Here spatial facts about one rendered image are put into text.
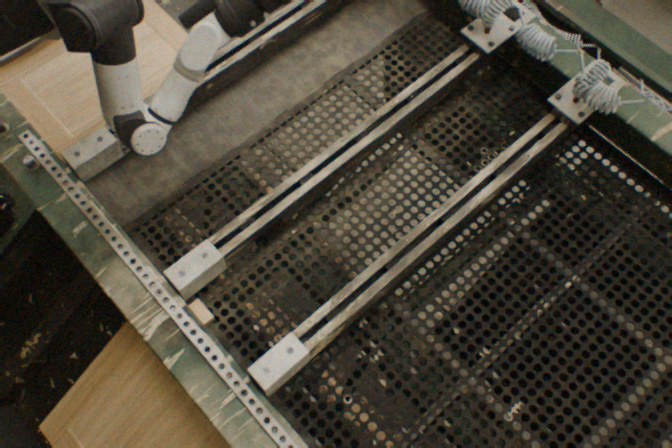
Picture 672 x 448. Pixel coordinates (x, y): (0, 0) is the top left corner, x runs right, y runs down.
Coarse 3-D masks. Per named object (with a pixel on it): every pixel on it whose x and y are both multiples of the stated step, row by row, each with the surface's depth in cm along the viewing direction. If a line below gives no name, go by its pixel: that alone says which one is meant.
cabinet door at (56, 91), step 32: (160, 32) 194; (32, 64) 188; (64, 64) 188; (160, 64) 189; (32, 96) 183; (64, 96) 184; (96, 96) 184; (64, 128) 179; (96, 128) 179; (64, 160) 175
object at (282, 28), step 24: (312, 0) 195; (336, 0) 196; (264, 24) 189; (288, 24) 189; (312, 24) 196; (240, 48) 187; (264, 48) 188; (216, 72) 181; (240, 72) 188; (192, 96) 180; (96, 144) 171; (120, 144) 173; (72, 168) 169; (96, 168) 173
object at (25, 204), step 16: (0, 160) 171; (0, 176) 170; (0, 192) 170; (16, 192) 168; (0, 208) 162; (16, 208) 167; (32, 208) 165; (0, 224) 163; (16, 224) 167; (0, 240) 168
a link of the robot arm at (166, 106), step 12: (168, 84) 151; (180, 84) 151; (192, 84) 152; (156, 96) 153; (168, 96) 152; (180, 96) 152; (156, 108) 153; (168, 108) 152; (180, 108) 154; (156, 120) 153; (168, 120) 154; (168, 132) 157
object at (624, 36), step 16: (560, 0) 230; (576, 0) 228; (592, 0) 226; (576, 16) 228; (592, 16) 226; (608, 16) 224; (576, 32) 232; (608, 32) 224; (624, 32) 222; (624, 48) 221; (640, 48) 220; (656, 48) 218; (656, 64) 218; (640, 80) 226; (208, 224) 208; (272, 272) 228
